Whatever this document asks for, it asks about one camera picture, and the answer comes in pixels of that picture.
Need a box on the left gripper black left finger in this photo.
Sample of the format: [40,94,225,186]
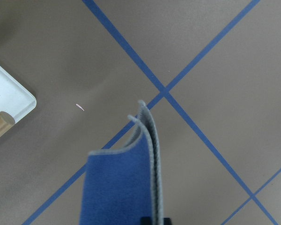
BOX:
[140,217,151,225]

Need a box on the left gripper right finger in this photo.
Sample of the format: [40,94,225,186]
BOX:
[163,217,171,225]

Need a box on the blue microfibre towel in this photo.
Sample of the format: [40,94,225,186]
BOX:
[79,100,164,225]

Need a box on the inner wooden rack rod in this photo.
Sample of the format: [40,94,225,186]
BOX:
[0,112,15,137]

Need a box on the white towel rack base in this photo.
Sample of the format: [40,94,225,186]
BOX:
[0,66,37,123]

